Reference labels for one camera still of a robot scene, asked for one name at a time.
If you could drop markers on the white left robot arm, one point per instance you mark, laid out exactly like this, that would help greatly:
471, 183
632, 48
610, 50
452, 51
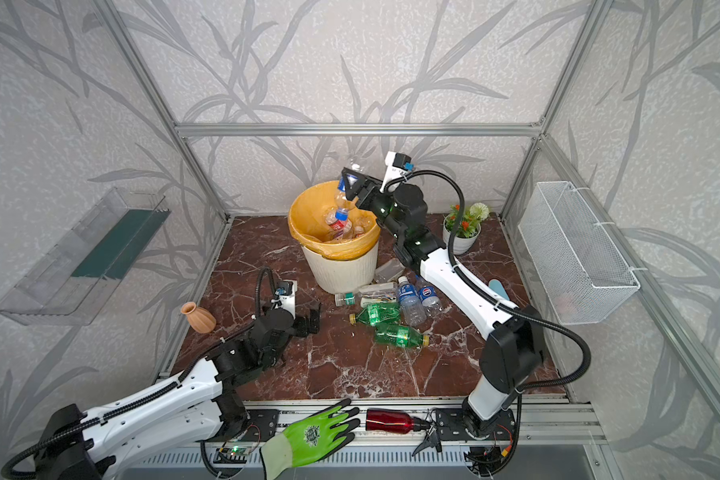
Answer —
200, 403

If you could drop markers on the yellow bin liner bag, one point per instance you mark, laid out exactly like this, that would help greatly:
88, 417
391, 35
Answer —
306, 221

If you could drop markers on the green black work glove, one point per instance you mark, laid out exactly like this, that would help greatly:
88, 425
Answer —
311, 439

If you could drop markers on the green plastic soda bottle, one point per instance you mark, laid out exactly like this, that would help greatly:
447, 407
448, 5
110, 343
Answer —
376, 314

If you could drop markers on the clear bottle green label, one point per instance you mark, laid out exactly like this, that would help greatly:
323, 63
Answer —
373, 293

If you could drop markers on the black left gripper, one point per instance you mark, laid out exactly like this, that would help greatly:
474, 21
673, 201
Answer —
303, 323

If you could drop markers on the green circuit board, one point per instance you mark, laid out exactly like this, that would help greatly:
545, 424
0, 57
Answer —
231, 454

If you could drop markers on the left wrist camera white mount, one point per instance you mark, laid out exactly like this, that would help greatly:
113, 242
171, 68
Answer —
285, 296

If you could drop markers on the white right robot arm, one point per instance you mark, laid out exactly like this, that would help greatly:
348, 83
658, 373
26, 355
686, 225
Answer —
514, 347

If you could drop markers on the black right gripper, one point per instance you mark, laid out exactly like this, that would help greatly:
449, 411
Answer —
360, 188

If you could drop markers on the aluminium frame crossbar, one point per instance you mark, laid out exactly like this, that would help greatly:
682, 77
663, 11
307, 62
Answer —
356, 129

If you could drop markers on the small terracotta vase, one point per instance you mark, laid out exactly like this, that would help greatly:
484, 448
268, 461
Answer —
199, 318

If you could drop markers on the blue label bottle white cap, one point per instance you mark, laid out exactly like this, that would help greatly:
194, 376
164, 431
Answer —
411, 308

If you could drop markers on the red metallic bottle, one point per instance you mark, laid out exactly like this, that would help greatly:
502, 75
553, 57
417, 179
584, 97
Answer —
393, 421

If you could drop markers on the clear acrylic wall shelf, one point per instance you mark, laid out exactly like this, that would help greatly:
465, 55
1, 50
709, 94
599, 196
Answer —
71, 283

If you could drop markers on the clear bottle white cap green band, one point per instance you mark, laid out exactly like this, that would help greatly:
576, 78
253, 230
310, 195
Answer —
390, 271

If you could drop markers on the white ribbed waste bin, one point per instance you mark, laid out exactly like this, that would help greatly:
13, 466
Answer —
342, 276

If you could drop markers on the white pot with flowers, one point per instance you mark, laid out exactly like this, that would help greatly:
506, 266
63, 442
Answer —
467, 229

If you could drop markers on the white wire mesh basket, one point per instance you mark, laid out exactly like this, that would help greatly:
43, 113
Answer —
584, 275

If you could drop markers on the light blue silicone spatula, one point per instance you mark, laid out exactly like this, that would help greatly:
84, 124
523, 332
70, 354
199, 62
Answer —
497, 287

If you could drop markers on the Pepsi blue label bottle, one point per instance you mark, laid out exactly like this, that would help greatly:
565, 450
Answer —
428, 297

